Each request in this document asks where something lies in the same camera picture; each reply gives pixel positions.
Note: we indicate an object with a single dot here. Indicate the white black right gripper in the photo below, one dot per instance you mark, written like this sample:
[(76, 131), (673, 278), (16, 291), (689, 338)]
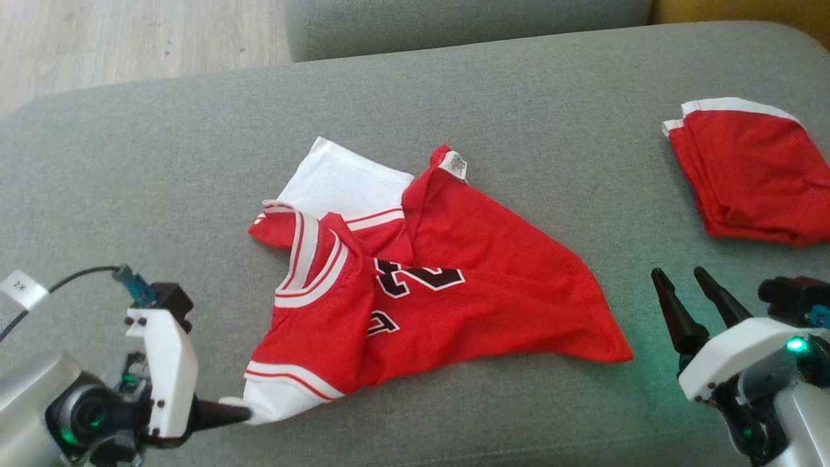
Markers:
[(733, 357)]

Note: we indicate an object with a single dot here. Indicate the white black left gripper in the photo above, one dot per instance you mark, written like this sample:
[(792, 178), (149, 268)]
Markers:
[(168, 376)]

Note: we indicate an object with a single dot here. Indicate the red shorts white trim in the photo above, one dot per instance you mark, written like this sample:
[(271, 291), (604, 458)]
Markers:
[(758, 175)]

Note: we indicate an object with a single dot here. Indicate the red white basketball jersey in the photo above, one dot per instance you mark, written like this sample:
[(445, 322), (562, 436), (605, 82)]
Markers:
[(486, 246)]

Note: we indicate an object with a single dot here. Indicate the large grey sofa seat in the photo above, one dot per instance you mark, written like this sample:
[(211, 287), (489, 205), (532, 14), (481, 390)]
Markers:
[(519, 415)]

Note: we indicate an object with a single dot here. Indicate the yellow cushion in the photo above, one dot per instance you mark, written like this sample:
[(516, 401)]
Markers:
[(746, 13)]

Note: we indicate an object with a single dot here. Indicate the grey sofa cushion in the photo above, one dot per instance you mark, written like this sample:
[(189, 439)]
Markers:
[(454, 26)]

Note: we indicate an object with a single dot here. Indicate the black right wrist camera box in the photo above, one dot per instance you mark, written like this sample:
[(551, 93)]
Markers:
[(794, 295)]

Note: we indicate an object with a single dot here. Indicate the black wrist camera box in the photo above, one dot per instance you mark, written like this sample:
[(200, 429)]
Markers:
[(794, 295), (172, 299)]

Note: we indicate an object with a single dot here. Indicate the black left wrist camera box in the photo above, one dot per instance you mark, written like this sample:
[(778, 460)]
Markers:
[(172, 299)]

